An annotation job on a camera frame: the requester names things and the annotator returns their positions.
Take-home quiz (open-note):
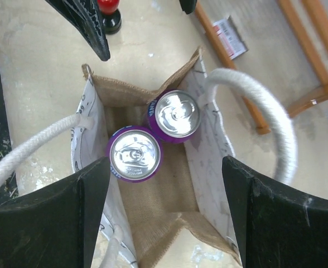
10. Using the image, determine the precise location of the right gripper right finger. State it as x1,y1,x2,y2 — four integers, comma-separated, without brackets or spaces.
222,156,328,267

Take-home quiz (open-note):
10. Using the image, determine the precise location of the canvas bag with rope handles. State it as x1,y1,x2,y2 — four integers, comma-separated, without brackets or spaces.
0,49,297,267

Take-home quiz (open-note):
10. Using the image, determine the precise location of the small dark sauce bottle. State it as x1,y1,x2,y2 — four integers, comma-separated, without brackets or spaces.
98,0,122,35

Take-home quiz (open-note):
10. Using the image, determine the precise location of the orange wooden rack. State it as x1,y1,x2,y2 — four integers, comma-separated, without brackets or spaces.
195,1,328,132

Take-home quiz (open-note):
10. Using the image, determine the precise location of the purple soda can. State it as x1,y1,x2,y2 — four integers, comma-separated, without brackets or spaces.
106,126,163,183
145,89,201,143

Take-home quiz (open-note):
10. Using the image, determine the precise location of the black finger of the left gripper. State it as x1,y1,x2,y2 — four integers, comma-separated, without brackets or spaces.
46,0,110,61
179,0,197,13

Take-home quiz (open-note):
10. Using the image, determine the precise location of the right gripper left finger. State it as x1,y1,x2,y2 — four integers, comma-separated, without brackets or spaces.
0,157,110,267

